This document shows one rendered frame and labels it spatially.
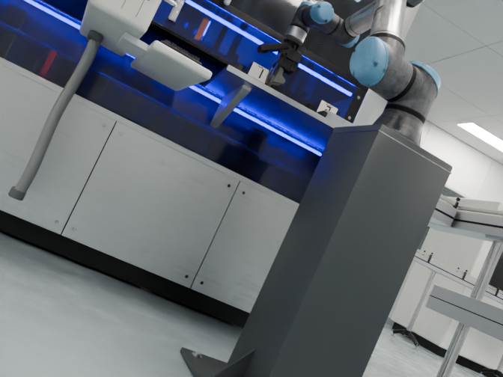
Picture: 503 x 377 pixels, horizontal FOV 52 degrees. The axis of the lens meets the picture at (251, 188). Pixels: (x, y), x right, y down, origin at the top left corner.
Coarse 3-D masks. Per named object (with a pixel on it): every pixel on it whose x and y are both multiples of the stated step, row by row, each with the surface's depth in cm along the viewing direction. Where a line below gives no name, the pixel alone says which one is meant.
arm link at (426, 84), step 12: (420, 72) 140; (432, 72) 140; (408, 84) 137; (420, 84) 139; (432, 84) 140; (396, 96) 140; (408, 96) 139; (420, 96) 140; (432, 96) 141; (420, 108) 140
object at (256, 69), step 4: (252, 64) 215; (256, 64) 216; (252, 68) 215; (256, 68) 216; (260, 68) 216; (264, 68) 216; (252, 72) 215; (256, 72) 216; (260, 72) 216; (264, 72) 217; (268, 72) 217; (252, 76) 215; (256, 76) 216; (260, 76) 216; (264, 76) 217; (260, 80) 216; (264, 80) 217
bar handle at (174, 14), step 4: (164, 0) 154; (168, 0) 154; (172, 0) 154; (176, 0) 155; (180, 0) 154; (184, 0) 155; (172, 4) 155; (176, 4) 154; (180, 4) 155; (172, 8) 155; (176, 8) 154; (180, 8) 155; (172, 12) 154; (176, 12) 154; (168, 16) 154; (172, 16) 154; (176, 16) 155; (172, 20) 154
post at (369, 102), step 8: (408, 8) 233; (416, 8) 234; (408, 16) 233; (408, 24) 233; (368, 96) 230; (376, 96) 231; (368, 104) 230; (360, 112) 229; (368, 112) 230; (360, 120) 229
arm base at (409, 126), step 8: (392, 104) 142; (384, 112) 143; (392, 112) 141; (400, 112) 140; (408, 112) 139; (416, 112) 140; (376, 120) 144; (384, 120) 140; (392, 120) 140; (400, 120) 139; (408, 120) 139; (416, 120) 140; (424, 120) 143; (392, 128) 139; (400, 128) 138; (408, 128) 138; (416, 128) 139; (408, 136) 137; (416, 136) 139
